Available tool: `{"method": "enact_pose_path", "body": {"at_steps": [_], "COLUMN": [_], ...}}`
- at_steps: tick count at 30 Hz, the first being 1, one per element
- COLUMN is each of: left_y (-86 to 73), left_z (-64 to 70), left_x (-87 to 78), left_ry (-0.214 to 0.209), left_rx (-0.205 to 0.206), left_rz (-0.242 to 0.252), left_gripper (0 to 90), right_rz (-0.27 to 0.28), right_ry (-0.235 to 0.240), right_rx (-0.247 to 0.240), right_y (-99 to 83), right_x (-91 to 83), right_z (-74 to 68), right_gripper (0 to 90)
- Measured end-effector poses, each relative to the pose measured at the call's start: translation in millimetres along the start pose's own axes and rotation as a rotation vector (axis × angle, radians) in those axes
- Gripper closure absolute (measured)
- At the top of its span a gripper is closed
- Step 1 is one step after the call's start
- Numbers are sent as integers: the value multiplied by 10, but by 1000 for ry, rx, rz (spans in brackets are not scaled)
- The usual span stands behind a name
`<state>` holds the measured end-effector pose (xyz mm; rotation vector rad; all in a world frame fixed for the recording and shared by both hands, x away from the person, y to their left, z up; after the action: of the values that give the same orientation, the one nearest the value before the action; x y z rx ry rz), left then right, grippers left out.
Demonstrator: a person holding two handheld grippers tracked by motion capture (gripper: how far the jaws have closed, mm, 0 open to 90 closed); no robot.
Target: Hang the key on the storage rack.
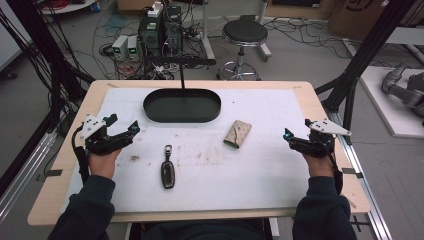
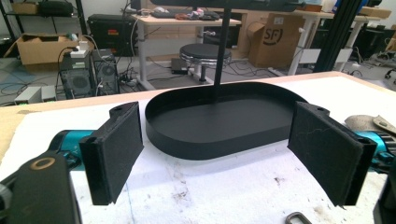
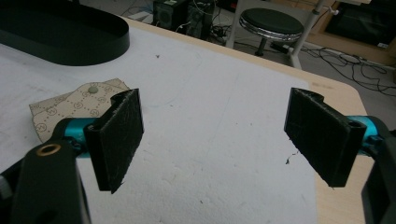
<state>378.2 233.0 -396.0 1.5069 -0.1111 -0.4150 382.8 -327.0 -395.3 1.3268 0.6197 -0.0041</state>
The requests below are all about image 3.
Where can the black computer tower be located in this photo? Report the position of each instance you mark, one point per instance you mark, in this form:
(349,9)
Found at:
(183,15)

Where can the black power strip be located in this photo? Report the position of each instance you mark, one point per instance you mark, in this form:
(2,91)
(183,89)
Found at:
(281,47)

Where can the white foam mat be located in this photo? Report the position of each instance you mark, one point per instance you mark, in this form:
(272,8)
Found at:
(193,130)

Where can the black oval tray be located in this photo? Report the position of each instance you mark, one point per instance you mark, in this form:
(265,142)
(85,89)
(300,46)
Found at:
(62,31)

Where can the round black stool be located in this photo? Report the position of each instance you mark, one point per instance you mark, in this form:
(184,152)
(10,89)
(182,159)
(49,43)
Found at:
(270,26)

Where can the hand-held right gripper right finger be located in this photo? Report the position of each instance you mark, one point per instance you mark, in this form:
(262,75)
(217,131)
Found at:
(320,133)

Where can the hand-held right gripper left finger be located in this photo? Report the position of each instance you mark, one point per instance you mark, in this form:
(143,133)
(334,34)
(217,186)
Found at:
(116,140)

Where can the beige patterned snap wallet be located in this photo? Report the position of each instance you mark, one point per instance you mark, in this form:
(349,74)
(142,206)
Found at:
(68,107)

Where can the black cabinet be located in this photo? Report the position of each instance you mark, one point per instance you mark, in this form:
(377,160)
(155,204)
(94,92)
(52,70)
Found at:
(362,21)

